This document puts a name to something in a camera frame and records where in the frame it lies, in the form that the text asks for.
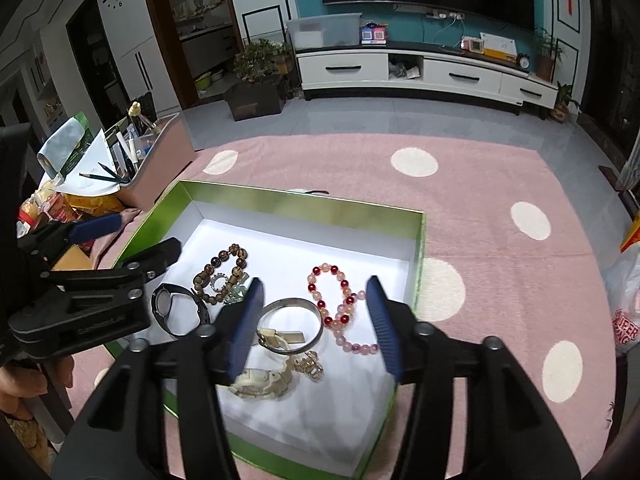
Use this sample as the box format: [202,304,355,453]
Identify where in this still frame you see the pink storage bin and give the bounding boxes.
[117,110,196,211]

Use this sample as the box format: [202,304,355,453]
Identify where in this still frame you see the person's left forearm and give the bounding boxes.
[9,416,52,469]

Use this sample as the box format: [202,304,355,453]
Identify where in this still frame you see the white paper sheet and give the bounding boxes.
[49,128,121,196]

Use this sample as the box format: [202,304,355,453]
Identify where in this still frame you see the white plastic bag red print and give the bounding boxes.
[602,247,640,357]

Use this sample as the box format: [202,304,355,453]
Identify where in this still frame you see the clear plastic storage box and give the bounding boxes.
[286,13,362,51]

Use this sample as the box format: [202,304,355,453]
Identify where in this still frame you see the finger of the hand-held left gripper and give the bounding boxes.
[9,237,183,362]
[19,212,124,272]

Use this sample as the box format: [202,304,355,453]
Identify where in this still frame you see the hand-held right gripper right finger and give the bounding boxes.
[366,275,583,480]

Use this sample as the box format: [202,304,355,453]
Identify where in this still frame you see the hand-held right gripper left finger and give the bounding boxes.
[50,276,265,480]

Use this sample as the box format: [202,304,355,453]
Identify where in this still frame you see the white and yellow box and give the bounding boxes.
[479,32,519,61]

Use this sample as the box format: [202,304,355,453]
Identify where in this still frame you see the pale pink bead bracelet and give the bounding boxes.
[327,305,382,357]

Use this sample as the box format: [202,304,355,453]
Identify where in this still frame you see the cream wristwatch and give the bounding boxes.
[229,327,307,402]

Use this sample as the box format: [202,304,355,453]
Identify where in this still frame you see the white television cabinet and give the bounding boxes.
[294,40,560,111]

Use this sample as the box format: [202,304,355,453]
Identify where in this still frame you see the black wristwatch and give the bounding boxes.
[150,283,213,338]

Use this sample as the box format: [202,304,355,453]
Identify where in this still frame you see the tall potted plant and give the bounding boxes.
[532,27,567,83]

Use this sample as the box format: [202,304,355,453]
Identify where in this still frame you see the small colourful boxes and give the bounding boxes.
[359,22,389,45]

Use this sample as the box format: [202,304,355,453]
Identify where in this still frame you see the yellow bag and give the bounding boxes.
[66,191,127,217]

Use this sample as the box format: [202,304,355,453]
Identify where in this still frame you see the pink dotted rug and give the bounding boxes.
[65,132,626,480]

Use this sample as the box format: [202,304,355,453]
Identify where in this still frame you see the green and white packet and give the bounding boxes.
[37,112,96,179]

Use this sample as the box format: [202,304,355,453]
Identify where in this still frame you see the person's left hand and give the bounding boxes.
[0,356,75,419]

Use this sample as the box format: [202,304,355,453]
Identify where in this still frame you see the brown wooden bead bracelet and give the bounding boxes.
[192,243,250,306]

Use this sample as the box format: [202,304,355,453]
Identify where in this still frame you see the small potted plant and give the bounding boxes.
[552,82,582,124]

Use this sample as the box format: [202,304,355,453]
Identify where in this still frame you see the silver bangle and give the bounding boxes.
[258,297,325,354]

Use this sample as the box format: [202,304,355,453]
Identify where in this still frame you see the green jewelry box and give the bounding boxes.
[106,180,427,480]

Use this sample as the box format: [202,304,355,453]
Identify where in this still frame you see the red and pink bead bracelet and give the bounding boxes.
[305,262,357,329]

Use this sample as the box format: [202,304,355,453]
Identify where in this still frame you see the red snack packets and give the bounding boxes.
[17,192,79,237]

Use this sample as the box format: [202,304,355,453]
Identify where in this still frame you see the bushy plant in dark planter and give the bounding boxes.
[223,38,296,122]

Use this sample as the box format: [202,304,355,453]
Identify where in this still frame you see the dark pencils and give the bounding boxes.
[78,162,129,184]

